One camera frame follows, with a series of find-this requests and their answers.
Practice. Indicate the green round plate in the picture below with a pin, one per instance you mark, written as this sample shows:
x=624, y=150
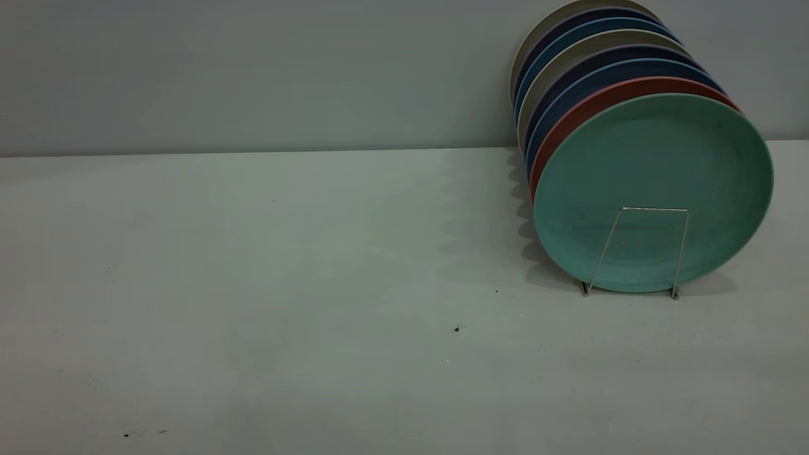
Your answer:
x=651, y=158

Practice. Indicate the pink round plate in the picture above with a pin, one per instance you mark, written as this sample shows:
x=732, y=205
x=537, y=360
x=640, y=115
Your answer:
x=607, y=95

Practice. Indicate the beige round plate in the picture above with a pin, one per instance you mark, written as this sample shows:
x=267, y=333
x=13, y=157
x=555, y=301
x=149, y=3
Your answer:
x=556, y=16
x=594, y=40

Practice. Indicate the navy blue round plate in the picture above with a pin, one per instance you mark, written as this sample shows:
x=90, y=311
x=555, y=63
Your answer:
x=632, y=68

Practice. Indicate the dark purple round plate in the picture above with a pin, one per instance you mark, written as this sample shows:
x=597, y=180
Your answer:
x=588, y=14
x=632, y=52

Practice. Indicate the teal blue round plate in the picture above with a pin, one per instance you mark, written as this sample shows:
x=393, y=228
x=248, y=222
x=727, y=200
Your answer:
x=600, y=24

